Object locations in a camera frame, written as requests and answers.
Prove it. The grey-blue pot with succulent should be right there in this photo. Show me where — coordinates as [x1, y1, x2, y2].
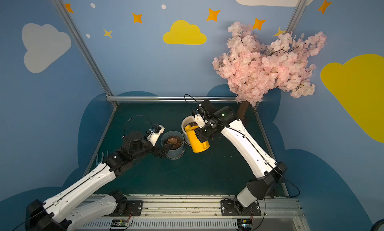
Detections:
[161, 131, 185, 160]

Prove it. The yellow plastic watering can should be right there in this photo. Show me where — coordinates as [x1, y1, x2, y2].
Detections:
[185, 125, 210, 153]

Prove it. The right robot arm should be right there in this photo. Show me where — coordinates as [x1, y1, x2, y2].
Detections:
[194, 99, 287, 208]

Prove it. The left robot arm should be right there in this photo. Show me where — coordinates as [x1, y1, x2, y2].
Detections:
[25, 125, 170, 231]

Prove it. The white pot with succulent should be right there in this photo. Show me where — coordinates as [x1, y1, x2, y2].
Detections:
[181, 115, 199, 147]

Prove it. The pink artificial blossom tree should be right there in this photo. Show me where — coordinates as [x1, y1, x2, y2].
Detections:
[213, 22, 327, 106]

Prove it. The blue garden hand fork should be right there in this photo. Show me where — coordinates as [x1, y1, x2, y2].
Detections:
[95, 151, 109, 166]

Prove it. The left green circuit board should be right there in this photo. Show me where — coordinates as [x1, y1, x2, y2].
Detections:
[110, 219, 130, 229]

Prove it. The green circuit board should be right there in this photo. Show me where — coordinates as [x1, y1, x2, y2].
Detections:
[110, 219, 130, 229]
[237, 219, 253, 231]

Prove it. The right green circuit board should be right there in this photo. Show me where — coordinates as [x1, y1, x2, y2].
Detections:
[237, 219, 253, 231]

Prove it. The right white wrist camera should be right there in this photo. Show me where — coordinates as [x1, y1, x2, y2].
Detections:
[194, 114, 206, 129]

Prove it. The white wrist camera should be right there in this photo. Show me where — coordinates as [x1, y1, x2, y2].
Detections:
[145, 125, 165, 146]
[194, 114, 206, 129]

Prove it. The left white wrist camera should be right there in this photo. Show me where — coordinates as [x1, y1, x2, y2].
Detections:
[145, 125, 165, 146]

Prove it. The aluminium front rail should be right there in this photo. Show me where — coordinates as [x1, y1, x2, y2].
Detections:
[74, 194, 310, 231]

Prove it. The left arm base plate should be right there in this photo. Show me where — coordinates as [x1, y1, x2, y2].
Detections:
[107, 200, 143, 217]

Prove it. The aluminium frame back rail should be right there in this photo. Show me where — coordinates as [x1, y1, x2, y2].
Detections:
[107, 96, 237, 103]

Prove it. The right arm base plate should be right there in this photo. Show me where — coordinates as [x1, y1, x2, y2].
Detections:
[220, 198, 262, 217]

